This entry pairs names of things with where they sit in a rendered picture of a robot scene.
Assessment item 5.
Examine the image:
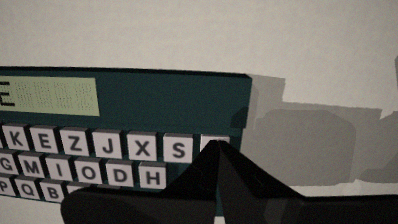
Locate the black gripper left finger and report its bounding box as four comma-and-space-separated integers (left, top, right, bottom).
60, 140, 220, 224

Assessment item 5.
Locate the dark green keyboard case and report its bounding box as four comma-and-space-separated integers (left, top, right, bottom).
0, 66, 252, 204

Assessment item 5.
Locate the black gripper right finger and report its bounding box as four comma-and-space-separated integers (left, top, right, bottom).
218, 140, 398, 224

